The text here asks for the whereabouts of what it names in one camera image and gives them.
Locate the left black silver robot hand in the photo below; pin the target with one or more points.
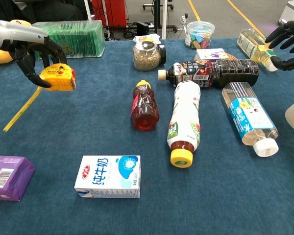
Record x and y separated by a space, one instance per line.
14 34

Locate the yellow tape measure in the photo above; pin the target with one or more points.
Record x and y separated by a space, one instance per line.
60 78

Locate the white machine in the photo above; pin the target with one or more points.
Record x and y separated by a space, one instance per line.
292 9

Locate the yellow plush toy brown scarf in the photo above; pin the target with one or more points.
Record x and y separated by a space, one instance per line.
0 55

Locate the pale yellow drink bottle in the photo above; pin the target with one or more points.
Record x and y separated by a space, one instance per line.
252 44

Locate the clear box of green packets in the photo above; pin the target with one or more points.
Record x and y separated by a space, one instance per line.
83 39

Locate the small white purple box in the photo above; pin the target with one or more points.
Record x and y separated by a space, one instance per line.
210 54

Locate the clear bottle blue label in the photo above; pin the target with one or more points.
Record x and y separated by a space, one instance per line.
250 115

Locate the red cabinet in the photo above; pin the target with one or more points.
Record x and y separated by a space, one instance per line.
110 12

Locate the clear jar of colourful clips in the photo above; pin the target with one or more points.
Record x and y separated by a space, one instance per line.
199 35

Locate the white power strip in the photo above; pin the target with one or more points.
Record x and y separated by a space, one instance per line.
184 18

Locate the blue table mat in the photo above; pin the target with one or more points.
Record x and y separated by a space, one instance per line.
88 122

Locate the small black box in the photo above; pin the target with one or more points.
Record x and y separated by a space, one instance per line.
142 28

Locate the packaged bread snack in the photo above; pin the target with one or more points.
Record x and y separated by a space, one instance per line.
147 38

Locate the glass seed jar black lid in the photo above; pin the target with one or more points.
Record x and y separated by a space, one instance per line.
147 57

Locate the white floral bottle yellow cap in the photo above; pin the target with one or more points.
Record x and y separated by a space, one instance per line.
185 115

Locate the purple carton box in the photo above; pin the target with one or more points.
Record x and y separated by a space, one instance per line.
9 178

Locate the bear shaped honey bottle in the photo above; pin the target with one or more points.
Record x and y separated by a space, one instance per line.
145 107

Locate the white blue milk carton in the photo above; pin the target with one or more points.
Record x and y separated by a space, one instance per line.
107 176

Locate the white slanted frame leg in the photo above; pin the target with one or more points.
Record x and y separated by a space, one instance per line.
88 11

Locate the white upright post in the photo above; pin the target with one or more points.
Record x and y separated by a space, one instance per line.
164 19

